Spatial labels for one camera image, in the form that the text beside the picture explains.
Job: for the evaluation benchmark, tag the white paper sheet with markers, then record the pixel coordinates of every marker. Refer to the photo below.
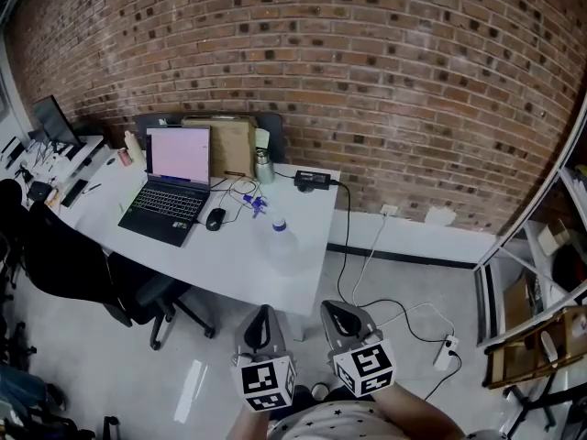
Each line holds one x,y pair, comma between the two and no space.
440,216

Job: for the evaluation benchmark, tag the black office chair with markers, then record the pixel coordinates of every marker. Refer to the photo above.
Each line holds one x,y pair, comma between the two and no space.
87,264

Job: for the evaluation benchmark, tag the black laptop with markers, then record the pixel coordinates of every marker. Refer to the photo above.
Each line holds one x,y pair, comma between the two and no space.
172,186

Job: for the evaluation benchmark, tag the brown cardboard box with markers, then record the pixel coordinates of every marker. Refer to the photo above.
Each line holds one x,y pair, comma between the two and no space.
231,147

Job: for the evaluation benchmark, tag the black swivel chair base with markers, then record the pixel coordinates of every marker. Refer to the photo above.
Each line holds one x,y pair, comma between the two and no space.
532,403

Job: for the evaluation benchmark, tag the black pen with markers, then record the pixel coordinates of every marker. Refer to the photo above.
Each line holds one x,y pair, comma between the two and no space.
91,188

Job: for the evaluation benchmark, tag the person's left forearm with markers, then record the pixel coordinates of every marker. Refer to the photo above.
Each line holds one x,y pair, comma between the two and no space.
247,422

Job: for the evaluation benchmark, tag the small cardboard box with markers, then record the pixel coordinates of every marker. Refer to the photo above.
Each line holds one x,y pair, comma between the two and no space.
517,305

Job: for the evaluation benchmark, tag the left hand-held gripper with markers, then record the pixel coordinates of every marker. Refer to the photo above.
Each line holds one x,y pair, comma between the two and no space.
268,383

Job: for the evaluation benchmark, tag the black computer monitor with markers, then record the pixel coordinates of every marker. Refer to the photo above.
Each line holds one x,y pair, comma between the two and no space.
55,122

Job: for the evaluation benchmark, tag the black computer mouse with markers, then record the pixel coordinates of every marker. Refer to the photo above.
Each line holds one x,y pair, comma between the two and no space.
215,219

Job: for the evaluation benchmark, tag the clear spray bottle blue nozzle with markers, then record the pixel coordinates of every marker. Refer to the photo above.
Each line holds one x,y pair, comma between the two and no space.
282,248

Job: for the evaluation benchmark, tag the white wall socket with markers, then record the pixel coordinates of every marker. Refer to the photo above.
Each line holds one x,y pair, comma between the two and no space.
390,209

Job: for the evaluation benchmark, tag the person's right forearm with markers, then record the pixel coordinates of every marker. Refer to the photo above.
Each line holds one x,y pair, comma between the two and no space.
419,413

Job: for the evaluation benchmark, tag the steel flask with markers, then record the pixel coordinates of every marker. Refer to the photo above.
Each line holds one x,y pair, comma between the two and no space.
264,168

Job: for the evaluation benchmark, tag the person's dark shoe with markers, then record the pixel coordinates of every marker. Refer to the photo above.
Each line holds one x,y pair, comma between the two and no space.
316,391

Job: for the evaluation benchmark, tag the white power strip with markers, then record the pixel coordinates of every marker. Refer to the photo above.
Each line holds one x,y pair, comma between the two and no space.
446,353

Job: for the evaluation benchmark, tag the white plastic bottle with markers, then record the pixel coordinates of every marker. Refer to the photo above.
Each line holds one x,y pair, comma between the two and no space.
134,147

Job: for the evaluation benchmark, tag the wooden frame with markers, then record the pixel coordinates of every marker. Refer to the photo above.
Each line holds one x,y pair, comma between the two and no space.
527,351

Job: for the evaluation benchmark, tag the black keyboard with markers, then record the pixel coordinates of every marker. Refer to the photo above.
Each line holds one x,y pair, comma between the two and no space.
73,193

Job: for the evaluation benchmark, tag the white star-print shirt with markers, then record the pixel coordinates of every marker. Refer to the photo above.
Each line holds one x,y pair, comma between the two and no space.
335,422

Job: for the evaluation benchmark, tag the black power adapter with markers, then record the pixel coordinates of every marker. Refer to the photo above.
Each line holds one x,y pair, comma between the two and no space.
313,179

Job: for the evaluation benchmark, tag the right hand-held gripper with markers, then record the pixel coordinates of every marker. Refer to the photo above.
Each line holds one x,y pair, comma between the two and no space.
367,367

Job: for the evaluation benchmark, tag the white metal shelf rack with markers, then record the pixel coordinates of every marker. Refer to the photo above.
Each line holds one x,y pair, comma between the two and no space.
532,227

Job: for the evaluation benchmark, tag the red drink can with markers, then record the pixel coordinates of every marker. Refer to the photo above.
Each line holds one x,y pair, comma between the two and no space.
124,157

